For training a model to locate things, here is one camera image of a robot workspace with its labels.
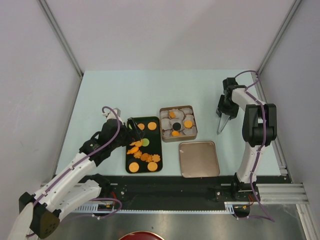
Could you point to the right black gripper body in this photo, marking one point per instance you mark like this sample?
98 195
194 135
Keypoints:
229 107

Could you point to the metal tongs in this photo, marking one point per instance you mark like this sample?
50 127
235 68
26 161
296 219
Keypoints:
223 119

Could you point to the round orange cookie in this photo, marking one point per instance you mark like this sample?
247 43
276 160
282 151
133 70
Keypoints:
152 166
152 126
133 167

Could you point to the fish shaped orange cookie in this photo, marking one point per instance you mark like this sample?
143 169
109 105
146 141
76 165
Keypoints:
175 134

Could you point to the black round cookie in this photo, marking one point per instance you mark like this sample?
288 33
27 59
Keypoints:
176 126

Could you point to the square cookie tin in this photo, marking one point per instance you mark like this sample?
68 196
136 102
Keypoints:
185 116

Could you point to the square tin lid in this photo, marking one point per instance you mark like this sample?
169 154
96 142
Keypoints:
198 159

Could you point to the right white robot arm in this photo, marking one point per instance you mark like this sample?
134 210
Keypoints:
259 129

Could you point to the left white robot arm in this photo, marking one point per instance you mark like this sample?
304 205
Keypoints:
54 201

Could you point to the black cookie tray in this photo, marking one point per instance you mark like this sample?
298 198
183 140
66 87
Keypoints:
135 152

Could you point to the flower shaped orange cookie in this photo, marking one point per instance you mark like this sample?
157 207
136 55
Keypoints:
156 158

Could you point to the red round object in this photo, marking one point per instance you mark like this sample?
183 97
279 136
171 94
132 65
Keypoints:
141 235

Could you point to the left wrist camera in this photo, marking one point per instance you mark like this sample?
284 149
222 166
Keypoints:
115 113

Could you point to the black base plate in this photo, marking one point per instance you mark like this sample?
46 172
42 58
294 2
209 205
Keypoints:
176 190

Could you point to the white cable duct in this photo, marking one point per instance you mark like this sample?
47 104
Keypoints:
103 209

